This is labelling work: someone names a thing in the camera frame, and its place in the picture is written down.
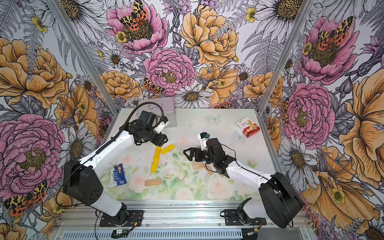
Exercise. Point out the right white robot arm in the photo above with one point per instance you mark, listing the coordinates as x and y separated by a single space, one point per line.
280 200

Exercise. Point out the yellow long block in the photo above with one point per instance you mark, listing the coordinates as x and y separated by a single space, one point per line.
167 149
157 152

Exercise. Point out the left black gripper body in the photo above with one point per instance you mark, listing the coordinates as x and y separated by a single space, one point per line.
151 135

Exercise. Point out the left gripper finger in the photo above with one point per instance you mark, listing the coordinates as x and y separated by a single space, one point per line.
161 138
159 143

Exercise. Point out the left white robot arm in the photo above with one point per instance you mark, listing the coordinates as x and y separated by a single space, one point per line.
82 178

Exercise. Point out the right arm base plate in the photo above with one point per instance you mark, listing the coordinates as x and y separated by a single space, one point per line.
235 218

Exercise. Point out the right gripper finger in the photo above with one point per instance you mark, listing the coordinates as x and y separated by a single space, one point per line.
194 152
196 159

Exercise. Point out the wooden block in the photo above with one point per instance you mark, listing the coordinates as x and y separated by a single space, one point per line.
153 182
198 166

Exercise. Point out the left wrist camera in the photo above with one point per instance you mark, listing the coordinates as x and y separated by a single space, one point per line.
150 121

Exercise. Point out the small green circuit board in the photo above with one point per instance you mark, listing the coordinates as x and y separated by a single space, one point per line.
119 233

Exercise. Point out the aluminium front rail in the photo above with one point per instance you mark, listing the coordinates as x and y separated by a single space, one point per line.
158 214

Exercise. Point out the red white snack box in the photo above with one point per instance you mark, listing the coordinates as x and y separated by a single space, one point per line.
248 127

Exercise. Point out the blue card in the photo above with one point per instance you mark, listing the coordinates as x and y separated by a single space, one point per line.
119 175

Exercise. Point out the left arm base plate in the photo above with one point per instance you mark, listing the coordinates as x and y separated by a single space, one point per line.
125 218

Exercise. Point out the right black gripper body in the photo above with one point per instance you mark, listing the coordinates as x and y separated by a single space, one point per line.
210 158

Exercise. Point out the silver metal case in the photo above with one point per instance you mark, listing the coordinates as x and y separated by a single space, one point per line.
168 106

